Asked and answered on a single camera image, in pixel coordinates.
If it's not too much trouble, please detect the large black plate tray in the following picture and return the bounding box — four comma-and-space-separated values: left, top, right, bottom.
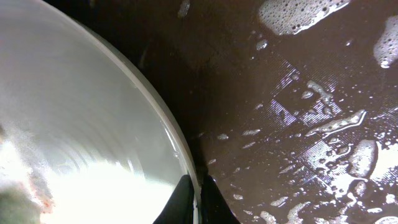
52, 0, 397, 223

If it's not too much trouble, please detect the pale grey-green plate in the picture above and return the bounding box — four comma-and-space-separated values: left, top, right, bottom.
1, 1, 202, 223

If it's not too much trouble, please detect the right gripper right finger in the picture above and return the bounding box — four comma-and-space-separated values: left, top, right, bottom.
201, 175, 240, 224

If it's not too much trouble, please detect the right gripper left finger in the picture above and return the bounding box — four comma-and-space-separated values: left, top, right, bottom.
153, 175, 194, 224

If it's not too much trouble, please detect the green yellow sponge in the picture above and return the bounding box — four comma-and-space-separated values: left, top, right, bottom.
1, 188, 41, 224

